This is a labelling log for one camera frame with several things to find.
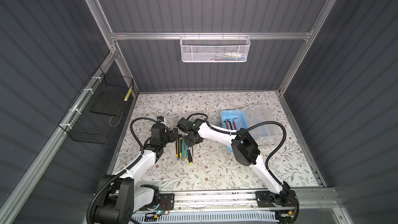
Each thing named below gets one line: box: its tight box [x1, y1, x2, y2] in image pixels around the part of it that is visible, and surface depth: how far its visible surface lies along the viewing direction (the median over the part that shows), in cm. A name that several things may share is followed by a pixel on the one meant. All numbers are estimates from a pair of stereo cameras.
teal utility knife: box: [181, 135, 189, 158], surface depth 91 cm
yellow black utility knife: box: [175, 134, 183, 159], surface depth 93 cm
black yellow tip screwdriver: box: [187, 149, 194, 165], surface depth 88 cm
